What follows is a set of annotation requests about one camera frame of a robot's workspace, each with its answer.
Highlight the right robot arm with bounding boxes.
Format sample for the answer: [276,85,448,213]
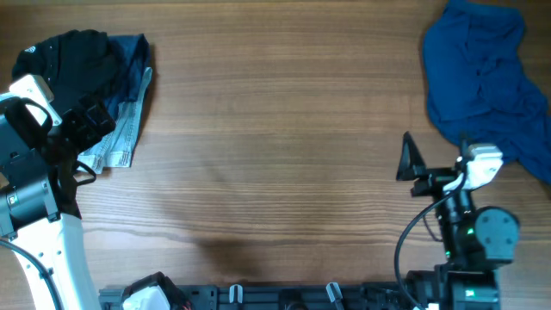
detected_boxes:
[393,133,520,309]

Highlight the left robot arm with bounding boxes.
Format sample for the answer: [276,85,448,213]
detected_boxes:
[1,96,178,309]

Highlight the folded light blue jeans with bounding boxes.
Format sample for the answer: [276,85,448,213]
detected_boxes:
[77,67,153,174]

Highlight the folded dark navy garment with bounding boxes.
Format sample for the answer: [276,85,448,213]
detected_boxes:
[104,34,151,120]

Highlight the crumpled blue shirt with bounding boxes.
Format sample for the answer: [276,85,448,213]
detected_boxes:
[422,1,550,183]

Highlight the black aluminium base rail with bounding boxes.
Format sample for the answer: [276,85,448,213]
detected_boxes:
[97,282,431,310]

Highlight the black t-shirt with logo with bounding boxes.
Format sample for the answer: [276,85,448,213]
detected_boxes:
[11,30,120,115]

